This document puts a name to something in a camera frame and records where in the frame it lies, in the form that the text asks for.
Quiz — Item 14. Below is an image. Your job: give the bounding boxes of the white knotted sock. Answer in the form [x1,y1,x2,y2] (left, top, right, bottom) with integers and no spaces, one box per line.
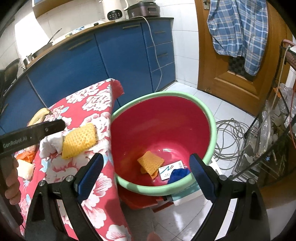
[39,132,63,159]

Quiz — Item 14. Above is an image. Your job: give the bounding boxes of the blue mesh sponge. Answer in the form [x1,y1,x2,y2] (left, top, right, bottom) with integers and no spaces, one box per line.
[167,168,191,184]

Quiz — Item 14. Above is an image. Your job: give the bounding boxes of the small white card box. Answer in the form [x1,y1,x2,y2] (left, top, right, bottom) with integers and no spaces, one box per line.
[158,160,184,181]

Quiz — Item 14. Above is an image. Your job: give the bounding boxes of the blue kitchen cabinets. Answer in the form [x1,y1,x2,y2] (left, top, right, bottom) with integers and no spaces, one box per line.
[1,17,176,133]

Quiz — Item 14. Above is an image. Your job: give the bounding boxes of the person's left hand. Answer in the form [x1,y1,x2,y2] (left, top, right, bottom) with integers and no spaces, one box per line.
[5,158,21,205]

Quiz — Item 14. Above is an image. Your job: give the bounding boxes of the orange plastic bag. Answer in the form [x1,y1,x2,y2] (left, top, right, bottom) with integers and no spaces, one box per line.
[16,147,37,164]

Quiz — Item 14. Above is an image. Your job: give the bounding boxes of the cream yellow sponge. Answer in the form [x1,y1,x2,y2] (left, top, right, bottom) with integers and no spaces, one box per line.
[17,159,35,181]

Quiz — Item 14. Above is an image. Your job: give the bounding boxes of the yellow banana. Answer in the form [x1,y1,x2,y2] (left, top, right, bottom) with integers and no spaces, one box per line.
[27,108,51,126]

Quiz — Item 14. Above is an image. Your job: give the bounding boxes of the black wok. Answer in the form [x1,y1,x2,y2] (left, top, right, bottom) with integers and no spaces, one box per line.
[4,58,20,90]

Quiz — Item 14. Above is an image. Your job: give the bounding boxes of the red floral tablecloth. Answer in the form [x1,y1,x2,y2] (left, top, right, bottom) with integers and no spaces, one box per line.
[18,78,132,240]

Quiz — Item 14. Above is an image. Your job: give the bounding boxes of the steel frying pan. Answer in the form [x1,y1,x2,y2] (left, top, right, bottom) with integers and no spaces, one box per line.
[32,28,62,59]

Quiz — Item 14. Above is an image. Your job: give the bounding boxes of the red green plastic basin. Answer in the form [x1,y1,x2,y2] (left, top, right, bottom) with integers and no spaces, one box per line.
[111,91,217,196]

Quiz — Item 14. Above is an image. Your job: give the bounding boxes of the wooden door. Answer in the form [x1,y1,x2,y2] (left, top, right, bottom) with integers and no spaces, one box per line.
[195,1,292,115]

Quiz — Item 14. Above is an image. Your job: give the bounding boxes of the white electric kettle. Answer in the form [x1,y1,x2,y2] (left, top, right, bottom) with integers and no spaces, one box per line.
[100,0,129,22]

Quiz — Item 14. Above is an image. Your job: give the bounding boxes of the dark rice cooker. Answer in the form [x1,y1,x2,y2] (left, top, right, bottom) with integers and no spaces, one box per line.
[127,1,160,19]

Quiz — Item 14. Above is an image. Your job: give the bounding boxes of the blue plaid shirt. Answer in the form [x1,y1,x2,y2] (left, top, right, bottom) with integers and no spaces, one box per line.
[207,1,268,76]

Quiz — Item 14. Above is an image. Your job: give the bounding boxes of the metal wire rack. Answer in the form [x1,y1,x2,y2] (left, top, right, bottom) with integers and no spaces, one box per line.
[230,39,295,186]

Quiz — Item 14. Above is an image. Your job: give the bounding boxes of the coiled grey cable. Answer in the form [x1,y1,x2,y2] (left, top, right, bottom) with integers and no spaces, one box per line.
[212,117,250,164]

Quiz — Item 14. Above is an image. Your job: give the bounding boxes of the white power cable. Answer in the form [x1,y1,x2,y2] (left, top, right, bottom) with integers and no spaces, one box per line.
[132,15,164,93]

